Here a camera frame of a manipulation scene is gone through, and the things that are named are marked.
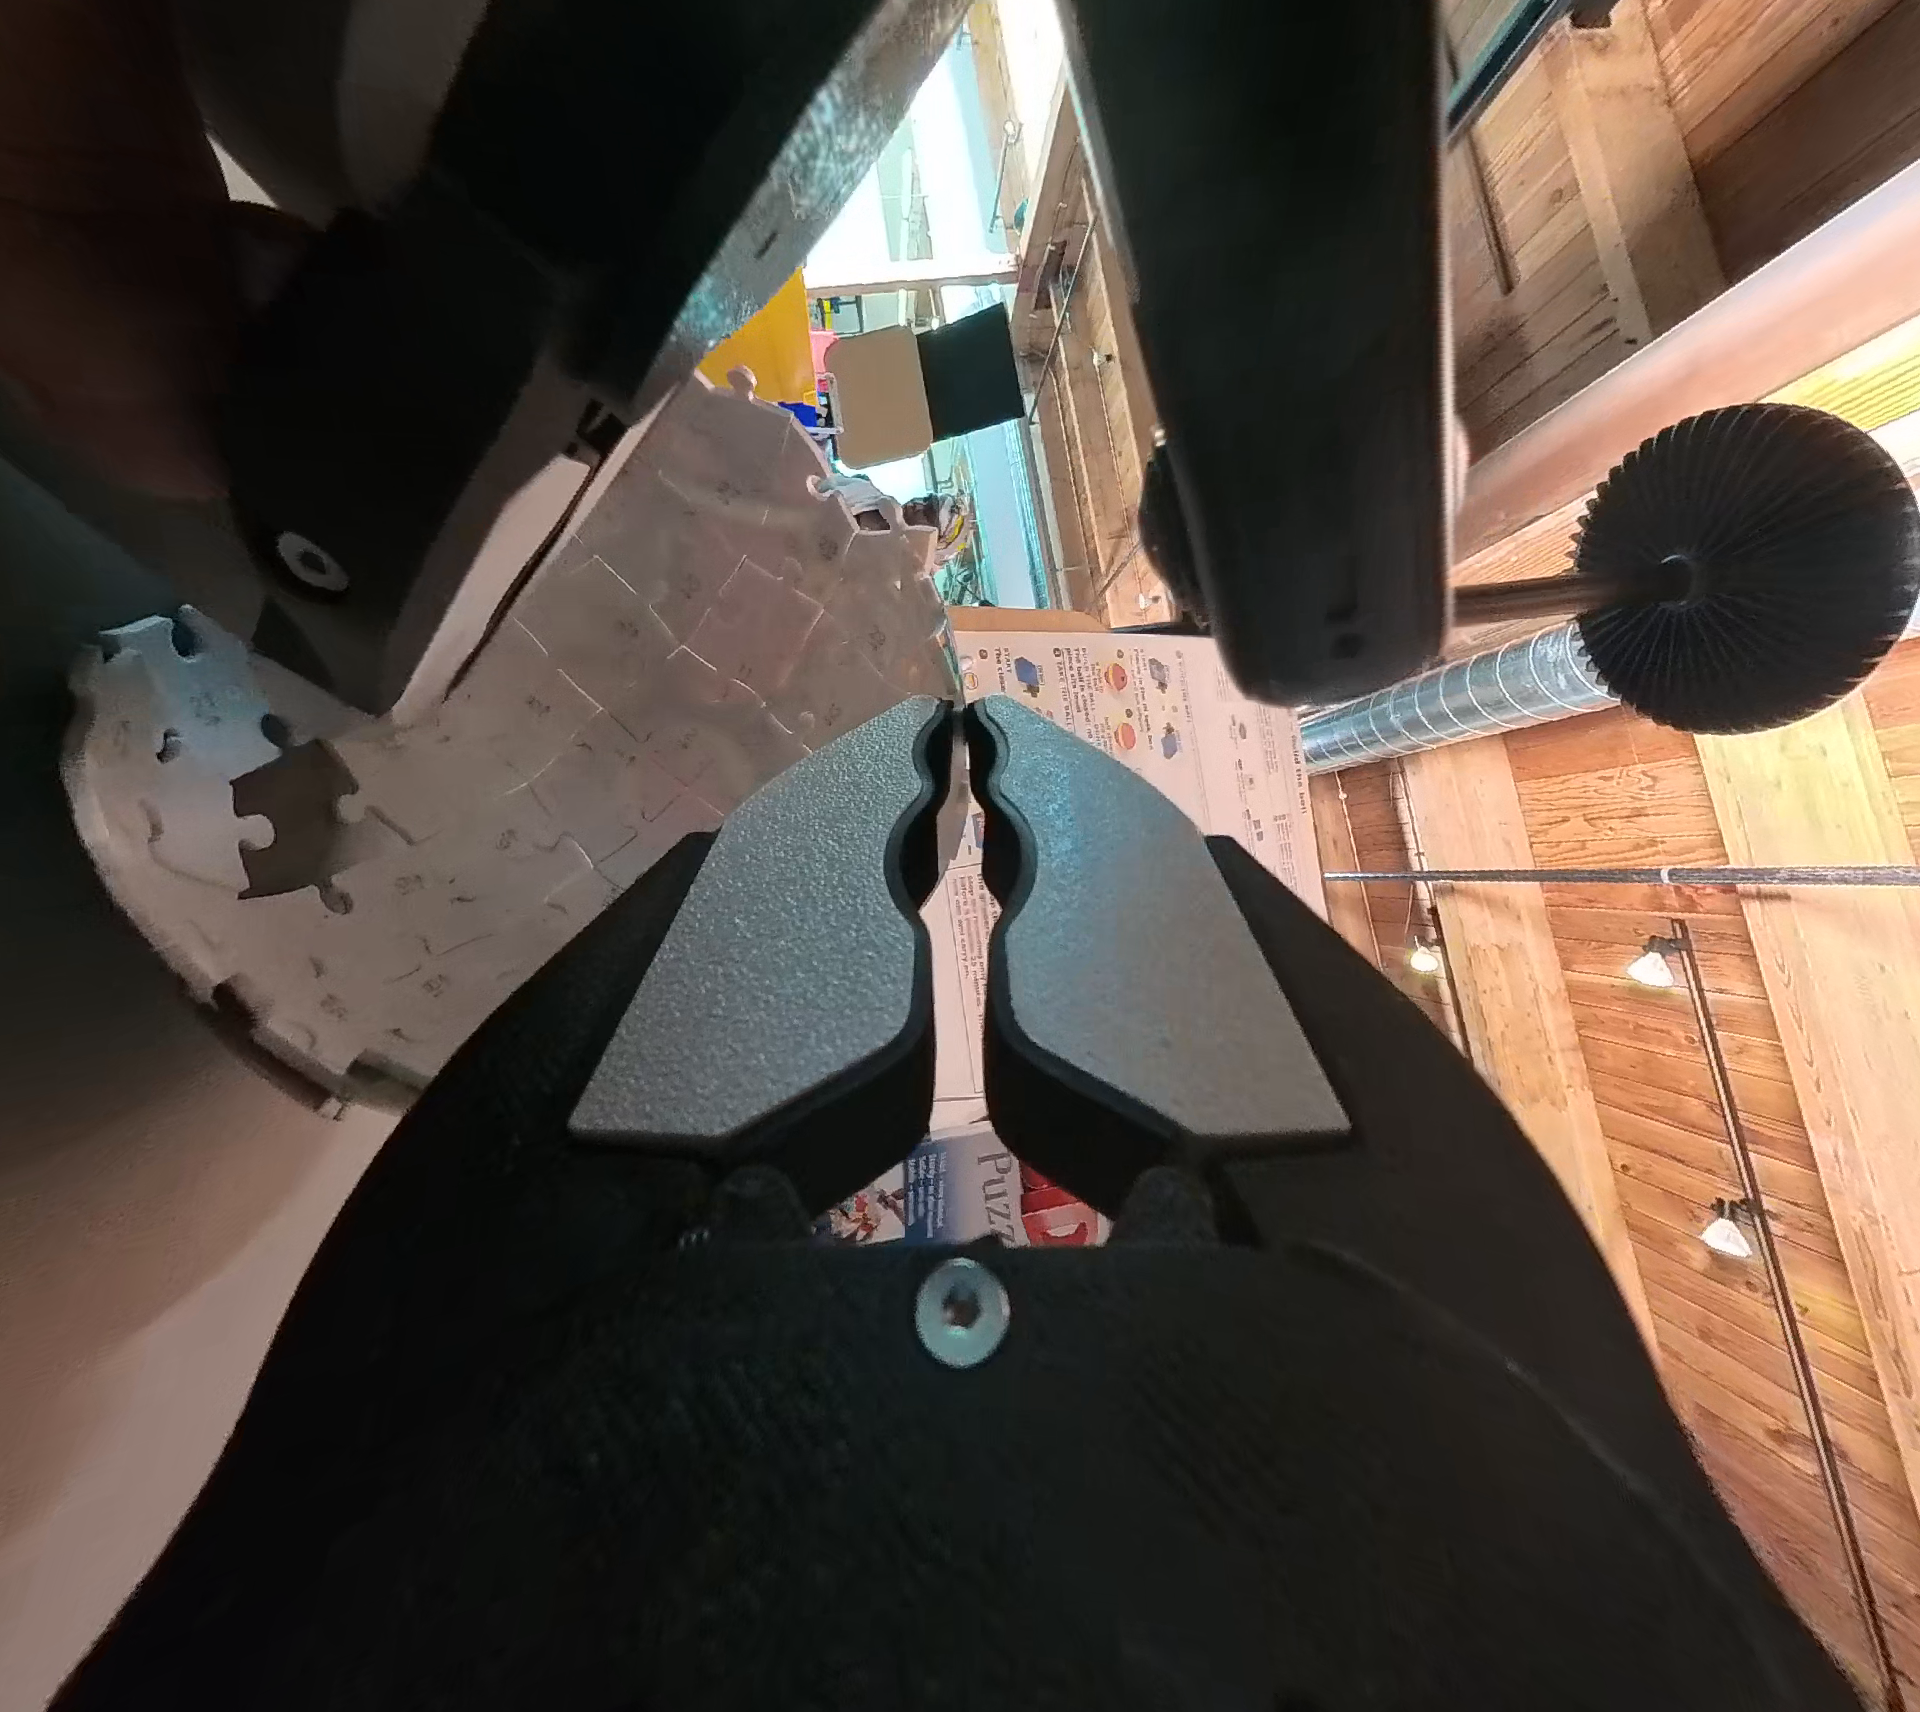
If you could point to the partly built puzzle ball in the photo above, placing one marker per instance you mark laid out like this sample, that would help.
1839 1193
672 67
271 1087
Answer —
675 633

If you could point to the black table lamp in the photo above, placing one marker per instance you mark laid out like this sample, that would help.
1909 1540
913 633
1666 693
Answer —
1755 575

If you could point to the person's left hand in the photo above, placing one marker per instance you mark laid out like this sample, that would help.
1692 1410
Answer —
90 169

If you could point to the colourful puzzle box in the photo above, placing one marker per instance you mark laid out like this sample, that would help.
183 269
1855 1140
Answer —
1050 1211

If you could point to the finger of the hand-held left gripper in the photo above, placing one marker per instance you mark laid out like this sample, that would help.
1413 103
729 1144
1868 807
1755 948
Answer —
808 169

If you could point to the ceiling track light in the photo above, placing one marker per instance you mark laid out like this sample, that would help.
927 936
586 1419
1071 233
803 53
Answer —
1727 1236
1652 962
1418 957

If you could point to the silver ventilation duct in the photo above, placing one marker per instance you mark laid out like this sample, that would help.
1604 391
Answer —
1439 693

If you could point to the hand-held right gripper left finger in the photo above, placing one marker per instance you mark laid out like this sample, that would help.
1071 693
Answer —
764 978

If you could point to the black square panel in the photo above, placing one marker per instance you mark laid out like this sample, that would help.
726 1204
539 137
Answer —
972 370

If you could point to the thin steel tension rod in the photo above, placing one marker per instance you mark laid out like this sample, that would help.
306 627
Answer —
1652 873

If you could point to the yellow plastic bin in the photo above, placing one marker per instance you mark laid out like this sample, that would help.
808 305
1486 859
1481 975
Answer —
772 331

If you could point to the tan square panel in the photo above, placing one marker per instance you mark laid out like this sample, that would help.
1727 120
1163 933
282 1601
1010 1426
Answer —
882 402

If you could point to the white instruction sheet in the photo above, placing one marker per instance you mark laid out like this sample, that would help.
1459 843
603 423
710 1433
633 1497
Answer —
1171 723

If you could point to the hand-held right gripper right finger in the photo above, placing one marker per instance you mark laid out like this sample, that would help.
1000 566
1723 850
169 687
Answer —
1153 978

